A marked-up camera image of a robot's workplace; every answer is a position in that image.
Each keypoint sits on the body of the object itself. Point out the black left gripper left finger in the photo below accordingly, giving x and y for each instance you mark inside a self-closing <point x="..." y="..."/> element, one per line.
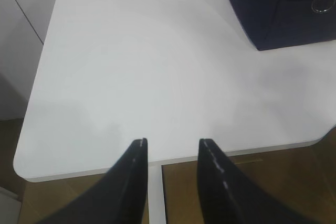
<point x="118" y="197"/>

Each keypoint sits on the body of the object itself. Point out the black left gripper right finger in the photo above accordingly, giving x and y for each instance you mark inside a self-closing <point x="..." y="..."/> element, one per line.
<point x="227" y="195"/>

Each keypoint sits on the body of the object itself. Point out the navy blue lunch bag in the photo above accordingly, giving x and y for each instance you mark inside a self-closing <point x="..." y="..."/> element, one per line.
<point x="272" y="24"/>

